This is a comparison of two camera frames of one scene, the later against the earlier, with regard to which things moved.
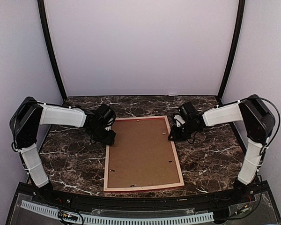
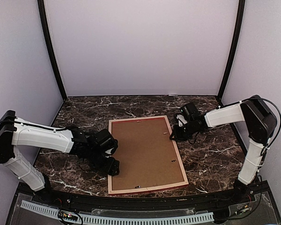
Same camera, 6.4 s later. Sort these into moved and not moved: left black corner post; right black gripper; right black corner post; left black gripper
Moved: left black gripper
Not moved: right black gripper; right black corner post; left black corner post
